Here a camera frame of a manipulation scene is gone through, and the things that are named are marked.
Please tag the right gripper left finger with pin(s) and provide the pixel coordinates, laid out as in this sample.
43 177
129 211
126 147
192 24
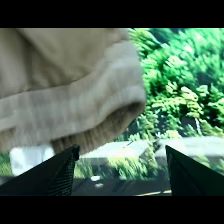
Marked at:
50 176

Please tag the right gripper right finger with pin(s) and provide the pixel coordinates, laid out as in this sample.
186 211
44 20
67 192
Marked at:
193 178

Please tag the brown trousers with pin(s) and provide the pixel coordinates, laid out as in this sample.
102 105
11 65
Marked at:
63 80

